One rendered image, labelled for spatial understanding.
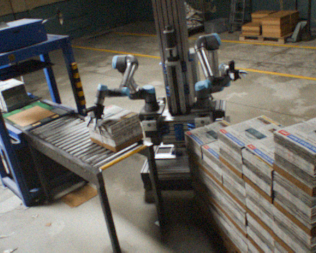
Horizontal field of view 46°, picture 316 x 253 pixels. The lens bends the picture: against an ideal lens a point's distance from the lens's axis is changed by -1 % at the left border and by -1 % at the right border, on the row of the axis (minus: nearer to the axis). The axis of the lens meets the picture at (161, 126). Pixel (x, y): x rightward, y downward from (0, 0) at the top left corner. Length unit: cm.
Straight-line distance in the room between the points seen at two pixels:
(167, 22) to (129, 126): 106
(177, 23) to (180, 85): 56
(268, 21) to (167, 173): 588
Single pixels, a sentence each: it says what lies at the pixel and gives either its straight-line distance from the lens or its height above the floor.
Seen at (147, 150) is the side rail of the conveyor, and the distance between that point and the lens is 302.
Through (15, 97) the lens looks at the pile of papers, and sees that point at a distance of 461.
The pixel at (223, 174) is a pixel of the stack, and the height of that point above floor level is 74.
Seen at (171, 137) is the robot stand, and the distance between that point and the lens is 364.
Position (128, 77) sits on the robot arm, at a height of 129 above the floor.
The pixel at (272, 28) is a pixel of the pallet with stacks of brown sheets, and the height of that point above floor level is 32.
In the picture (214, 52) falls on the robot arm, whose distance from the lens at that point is 340.
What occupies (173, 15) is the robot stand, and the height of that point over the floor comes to 164.
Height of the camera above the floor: 215
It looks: 24 degrees down
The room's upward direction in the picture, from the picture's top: 9 degrees counter-clockwise
